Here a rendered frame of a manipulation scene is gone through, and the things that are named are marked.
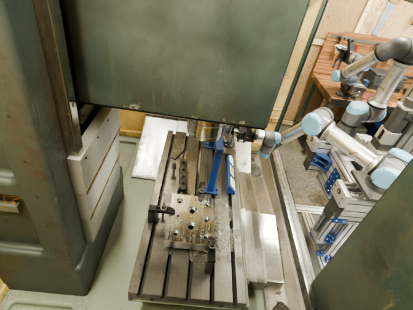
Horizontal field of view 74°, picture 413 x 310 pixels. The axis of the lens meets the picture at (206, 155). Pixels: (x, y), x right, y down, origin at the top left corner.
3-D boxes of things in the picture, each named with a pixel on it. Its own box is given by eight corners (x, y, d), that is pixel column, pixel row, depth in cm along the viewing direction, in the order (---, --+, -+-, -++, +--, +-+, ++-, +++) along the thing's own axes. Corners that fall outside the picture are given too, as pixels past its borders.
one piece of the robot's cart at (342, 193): (391, 196, 166) (400, 186, 160) (404, 214, 155) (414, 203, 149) (329, 189, 162) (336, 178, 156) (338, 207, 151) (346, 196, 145)
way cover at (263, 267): (260, 181, 220) (266, 165, 210) (281, 296, 149) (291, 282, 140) (224, 176, 217) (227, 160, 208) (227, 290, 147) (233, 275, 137)
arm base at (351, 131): (348, 128, 195) (355, 117, 189) (357, 141, 183) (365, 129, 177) (329, 126, 193) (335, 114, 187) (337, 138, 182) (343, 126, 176)
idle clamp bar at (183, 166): (186, 166, 177) (187, 159, 173) (186, 196, 157) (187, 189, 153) (178, 165, 177) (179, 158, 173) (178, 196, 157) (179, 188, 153)
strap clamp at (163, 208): (174, 220, 143) (176, 202, 134) (173, 226, 141) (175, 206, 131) (149, 218, 142) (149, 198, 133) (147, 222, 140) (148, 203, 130)
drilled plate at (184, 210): (213, 204, 151) (214, 198, 147) (212, 251, 128) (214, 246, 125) (171, 199, 149) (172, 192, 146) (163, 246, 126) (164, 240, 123)
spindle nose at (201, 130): (184, 120, 118) (187, 94, 110) (220, 121, 121) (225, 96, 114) (188, 142, 106) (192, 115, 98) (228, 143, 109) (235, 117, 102)
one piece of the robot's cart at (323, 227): (321, 227, 225) (378, 145, 172) (327, 242, 215) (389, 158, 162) (311, 226, 224) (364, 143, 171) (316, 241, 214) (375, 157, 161)
